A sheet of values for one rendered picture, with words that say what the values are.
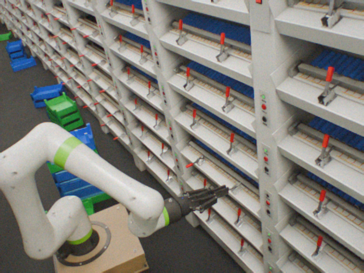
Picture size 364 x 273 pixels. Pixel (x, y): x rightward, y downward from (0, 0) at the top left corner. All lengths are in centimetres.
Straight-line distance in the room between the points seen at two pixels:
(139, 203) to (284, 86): 58
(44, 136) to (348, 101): 95
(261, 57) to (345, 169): 38
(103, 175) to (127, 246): 52
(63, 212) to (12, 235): 106
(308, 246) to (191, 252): 88
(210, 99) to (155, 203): 47
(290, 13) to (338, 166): 42
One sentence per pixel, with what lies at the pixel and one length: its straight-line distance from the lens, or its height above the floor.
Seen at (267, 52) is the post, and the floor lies 122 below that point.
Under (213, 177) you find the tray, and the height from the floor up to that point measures 54.
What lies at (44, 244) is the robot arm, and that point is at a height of 60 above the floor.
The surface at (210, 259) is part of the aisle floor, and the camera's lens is 210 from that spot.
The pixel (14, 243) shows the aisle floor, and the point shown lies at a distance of 262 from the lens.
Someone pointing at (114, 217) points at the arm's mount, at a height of 38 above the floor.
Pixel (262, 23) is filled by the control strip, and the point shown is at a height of 130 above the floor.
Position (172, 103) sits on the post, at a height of 81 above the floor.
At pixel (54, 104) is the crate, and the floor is 16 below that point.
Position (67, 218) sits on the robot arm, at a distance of 164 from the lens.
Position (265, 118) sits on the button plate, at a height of 101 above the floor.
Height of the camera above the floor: 162
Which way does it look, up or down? 32 degrees down
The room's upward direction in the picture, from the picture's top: 10 degrees counter-clockwise
